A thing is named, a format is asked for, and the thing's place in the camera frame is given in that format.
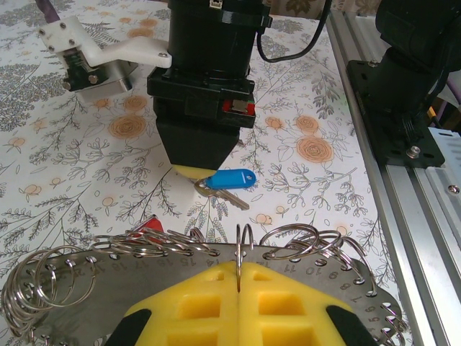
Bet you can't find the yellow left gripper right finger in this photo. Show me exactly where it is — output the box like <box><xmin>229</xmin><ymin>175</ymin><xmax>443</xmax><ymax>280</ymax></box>
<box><xmin>240</xmin><ymin>262</ymin><xmax>379</xmax><ymax>346</ymax></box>

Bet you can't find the numbered metal key ring disc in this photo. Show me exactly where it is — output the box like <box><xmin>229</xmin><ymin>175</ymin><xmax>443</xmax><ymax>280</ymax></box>
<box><xmin>0</xmin><ymin>222</ymin><xmax>413</xmax><ymax>346</ymax></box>

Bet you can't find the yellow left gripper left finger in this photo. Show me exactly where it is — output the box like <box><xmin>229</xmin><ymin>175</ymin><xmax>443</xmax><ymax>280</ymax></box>
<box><xmin>107</xmin><ymin>262</ymin><xmax>241</xmax><ymax>346</ymax></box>

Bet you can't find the steel split key ring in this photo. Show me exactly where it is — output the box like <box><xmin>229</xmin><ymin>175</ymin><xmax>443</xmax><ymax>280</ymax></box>
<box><xmin>234</xmin><ymin>223</ymin><xmax>254</xmax><ymax>289</ymax></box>

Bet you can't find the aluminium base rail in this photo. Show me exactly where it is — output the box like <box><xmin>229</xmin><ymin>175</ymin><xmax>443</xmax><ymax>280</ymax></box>
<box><xmin>326</xmin><ymin>9</ymin><xmax>461</xmax><ymax>346</ymax></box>

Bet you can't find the thin black cable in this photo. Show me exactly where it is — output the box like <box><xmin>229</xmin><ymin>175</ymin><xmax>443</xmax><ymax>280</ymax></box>
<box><xmin>254</xmin><ymin>0</ymin><xmax>332</xmax><ymax>64</ymax></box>

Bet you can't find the blue tagged silver key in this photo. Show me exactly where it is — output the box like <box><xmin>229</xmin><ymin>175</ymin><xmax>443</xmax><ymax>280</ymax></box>
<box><xmin>194</xmin><ymin>168</ymin><xmax>257</xmax><ymax>211</ymax></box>

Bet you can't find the slotted grey cable duct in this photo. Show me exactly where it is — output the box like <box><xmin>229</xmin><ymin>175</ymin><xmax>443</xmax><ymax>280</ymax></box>
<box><xmin>426</xmin><ymin>125</ymin><xmax>461</xmax><ymax>203</ymax></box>

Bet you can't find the red tagged silver key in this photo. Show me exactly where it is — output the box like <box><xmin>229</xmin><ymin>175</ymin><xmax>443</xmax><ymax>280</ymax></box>
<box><xmin>135</xmin><ymin>215</ymin><xmax>163</xmax><ymax>239</ymax></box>

